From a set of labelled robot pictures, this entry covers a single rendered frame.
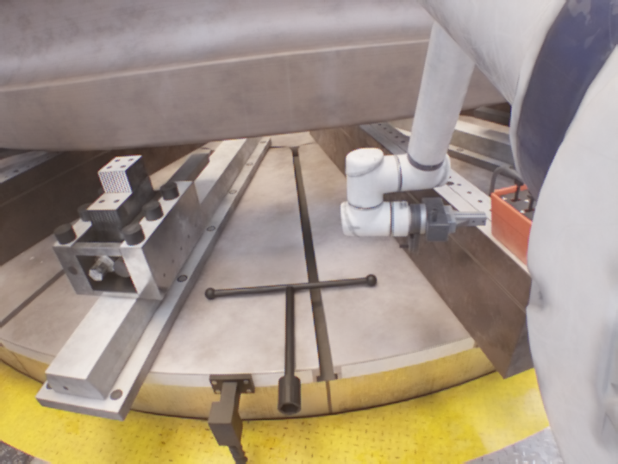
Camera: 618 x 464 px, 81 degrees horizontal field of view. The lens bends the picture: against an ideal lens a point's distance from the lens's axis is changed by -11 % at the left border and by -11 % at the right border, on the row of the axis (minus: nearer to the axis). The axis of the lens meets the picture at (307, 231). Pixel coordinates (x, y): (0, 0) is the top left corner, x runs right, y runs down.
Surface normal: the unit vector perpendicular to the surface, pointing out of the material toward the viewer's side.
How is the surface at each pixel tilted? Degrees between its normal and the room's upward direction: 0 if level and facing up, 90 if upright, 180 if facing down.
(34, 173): 90
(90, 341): 0
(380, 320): 0
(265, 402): 90
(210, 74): 90
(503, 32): 87
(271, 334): 0
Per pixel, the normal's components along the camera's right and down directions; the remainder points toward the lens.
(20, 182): 0.86, 0.22
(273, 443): -0.09, -0.83
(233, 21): -0.01, 0.27
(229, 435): -0.01, 0.55
